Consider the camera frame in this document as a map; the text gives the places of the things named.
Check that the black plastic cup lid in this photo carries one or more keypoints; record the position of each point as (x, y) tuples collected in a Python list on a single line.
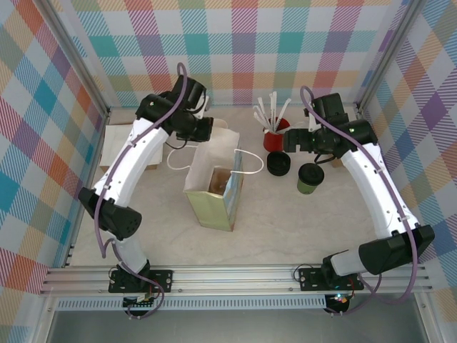
[(311, 174)]

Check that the white green paper carry bag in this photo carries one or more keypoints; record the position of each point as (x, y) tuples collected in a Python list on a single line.
[(210, 214)]

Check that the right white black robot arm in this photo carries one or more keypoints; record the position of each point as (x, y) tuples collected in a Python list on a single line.
[(371, 186)]

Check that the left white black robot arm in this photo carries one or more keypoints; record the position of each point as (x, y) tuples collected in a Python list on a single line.
[(135, 153)]

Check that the white wrapped straw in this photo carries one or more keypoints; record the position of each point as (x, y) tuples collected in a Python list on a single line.
[(258, 111), (273, 107), (260, 120), (262, 109), (296, 126), (283, 110)]

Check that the red enamel mug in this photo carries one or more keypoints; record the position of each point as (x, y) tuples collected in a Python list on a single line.
[(273, 141)]

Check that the stack of black lids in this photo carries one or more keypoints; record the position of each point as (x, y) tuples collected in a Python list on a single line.
[(278, 164)]

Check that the flat brown paper bag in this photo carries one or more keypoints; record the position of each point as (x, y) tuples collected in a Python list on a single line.
[(153, 166)]

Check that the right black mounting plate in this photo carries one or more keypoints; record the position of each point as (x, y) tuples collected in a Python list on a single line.
[(308, 278)]

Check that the black mounting plate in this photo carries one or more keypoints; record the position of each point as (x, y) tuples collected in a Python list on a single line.
[(164, 280), (308, 278)]

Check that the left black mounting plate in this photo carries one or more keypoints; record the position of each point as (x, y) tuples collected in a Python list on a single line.
[(164, 280)]

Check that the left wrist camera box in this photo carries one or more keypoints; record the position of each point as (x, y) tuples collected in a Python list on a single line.
[(203, 107)]

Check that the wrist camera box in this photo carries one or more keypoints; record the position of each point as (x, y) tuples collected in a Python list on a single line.
[(314, 123), (203, 107)]

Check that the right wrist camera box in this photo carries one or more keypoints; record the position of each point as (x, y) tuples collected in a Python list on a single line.
[(314, 123)]

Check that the right aluminium side rail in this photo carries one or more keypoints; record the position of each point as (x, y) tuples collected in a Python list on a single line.
[(360, 114)]

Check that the aluminium side rail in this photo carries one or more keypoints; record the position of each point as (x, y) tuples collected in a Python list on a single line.
[(360, 114), (93, 160)]

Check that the left aluminium side rail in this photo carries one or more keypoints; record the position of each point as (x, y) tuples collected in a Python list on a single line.
[(93, 160)]

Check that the right aluminium corner post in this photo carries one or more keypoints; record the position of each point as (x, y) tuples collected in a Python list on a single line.
[(385, 57)]

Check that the aluminium corner post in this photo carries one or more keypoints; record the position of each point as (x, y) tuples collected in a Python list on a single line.
[(385, 57), (76, 57)]

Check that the left aluminium corner post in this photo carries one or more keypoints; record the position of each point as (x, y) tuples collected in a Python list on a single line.
[(76, 57)]

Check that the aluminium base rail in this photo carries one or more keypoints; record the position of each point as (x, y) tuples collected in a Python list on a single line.
[(232, 278)]

